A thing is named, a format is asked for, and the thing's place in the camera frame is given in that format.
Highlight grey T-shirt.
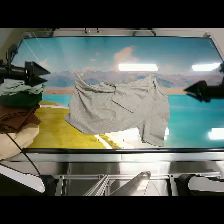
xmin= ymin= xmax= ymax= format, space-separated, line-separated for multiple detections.
xmin=64 ymin=72 xmax=171 ymax=148

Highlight dark green garment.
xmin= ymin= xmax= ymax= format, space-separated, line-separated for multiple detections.
xmin=0 ymin=91 xmax=44 ymax=109

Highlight pale green garment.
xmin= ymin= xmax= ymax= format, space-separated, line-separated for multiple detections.
xmin=0 ymin=79 xmax=46 ymax=98

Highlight brown garment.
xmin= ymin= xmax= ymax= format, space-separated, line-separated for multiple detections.
xmin=0 ymin=103 xmax=42 ymax=135

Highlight cream garment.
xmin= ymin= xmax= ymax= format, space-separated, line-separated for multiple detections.
xmin=0 ymin=123 xmax=41 ymax=161

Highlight silver frame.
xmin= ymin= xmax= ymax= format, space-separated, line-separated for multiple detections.
xmin=0 ymin=28 xmax=224 ymax=197

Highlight black cable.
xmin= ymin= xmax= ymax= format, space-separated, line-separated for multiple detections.
xmin=4 ymin=131 xmax=43 ymax=180

